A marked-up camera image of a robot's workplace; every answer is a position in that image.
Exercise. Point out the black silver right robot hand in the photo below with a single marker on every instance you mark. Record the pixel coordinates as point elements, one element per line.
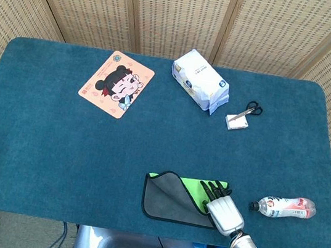
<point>225,215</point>

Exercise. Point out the blue table mat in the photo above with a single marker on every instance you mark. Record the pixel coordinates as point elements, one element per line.
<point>55,151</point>

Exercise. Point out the clear plastic drink bottle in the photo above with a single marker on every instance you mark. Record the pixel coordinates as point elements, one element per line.
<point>287,207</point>

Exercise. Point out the grey and green cloth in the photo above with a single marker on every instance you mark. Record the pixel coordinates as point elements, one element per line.
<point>159,204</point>

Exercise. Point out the white tissue pack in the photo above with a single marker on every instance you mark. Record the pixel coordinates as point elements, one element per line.
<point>198,79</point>

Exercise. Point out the cartoon girl mouse pad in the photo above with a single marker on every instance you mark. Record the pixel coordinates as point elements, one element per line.
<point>118,84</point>

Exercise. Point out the bamboo folding screen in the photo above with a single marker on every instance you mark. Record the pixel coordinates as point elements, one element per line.
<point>182,14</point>

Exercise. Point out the white note pad block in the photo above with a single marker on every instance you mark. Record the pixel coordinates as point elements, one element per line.
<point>237,123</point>

